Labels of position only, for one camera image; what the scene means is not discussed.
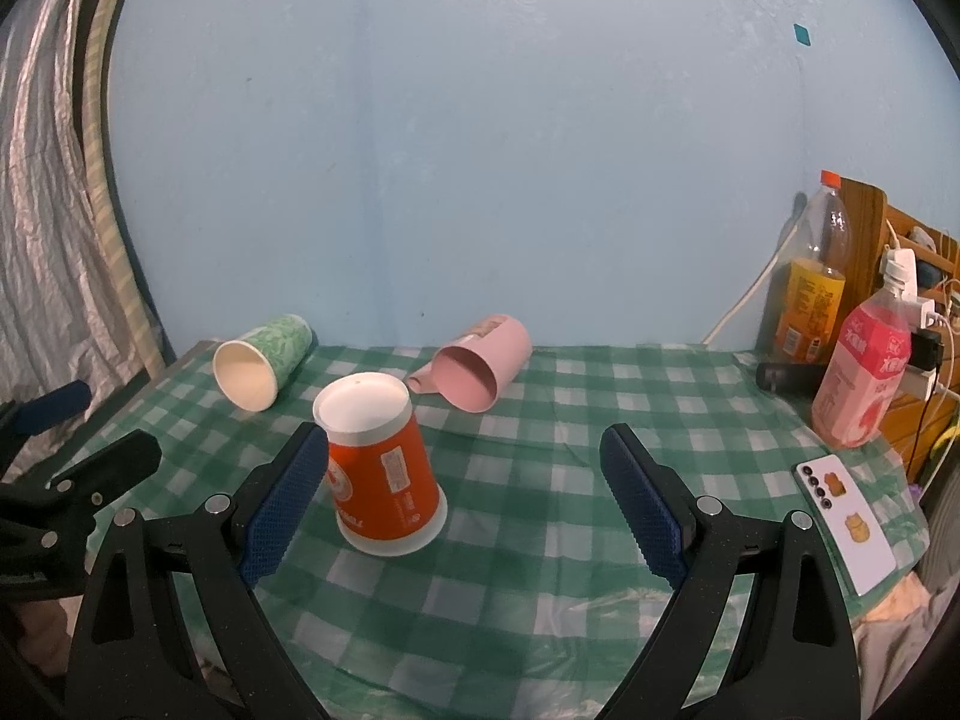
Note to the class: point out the pink drink bottle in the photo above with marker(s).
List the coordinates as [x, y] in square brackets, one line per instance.
[855, 382]

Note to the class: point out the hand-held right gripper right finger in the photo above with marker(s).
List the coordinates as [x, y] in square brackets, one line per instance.
[645, 499]

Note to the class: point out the orange soda bottle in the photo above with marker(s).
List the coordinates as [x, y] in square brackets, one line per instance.
[810, 300]

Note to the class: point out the silver curtain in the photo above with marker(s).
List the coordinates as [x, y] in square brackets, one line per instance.
[45, 202]

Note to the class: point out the green checkered tablecloth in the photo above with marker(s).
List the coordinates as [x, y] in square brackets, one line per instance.
[525, 540]

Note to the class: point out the orange paper cup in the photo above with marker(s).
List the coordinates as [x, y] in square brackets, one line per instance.
[390, 480]

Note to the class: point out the wooden rack with chargers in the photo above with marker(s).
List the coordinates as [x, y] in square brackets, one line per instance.
[866, 210]

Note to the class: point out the teal wall sticker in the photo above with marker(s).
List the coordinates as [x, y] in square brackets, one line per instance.
[803, 34]

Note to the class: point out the light pink cloth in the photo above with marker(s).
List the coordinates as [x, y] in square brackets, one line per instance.
[900, 637]

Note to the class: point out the pink plastic mug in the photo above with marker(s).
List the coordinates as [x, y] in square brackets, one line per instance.
[496, 351]

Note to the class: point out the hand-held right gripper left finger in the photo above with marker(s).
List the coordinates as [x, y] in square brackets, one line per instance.
[281, 499]

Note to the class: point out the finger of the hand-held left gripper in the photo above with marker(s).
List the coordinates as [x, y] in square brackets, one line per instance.
[56, 399]
[112, 461]

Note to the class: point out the black cylindrical object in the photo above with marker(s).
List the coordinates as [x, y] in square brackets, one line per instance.
[784, 376]

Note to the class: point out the black power adapter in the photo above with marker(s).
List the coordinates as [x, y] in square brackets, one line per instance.
[926, 351]

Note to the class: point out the white smartphone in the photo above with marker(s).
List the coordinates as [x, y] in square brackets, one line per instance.
[864, 556]

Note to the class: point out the green patterned paper cup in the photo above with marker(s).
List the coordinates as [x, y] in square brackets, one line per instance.
[281, 341]

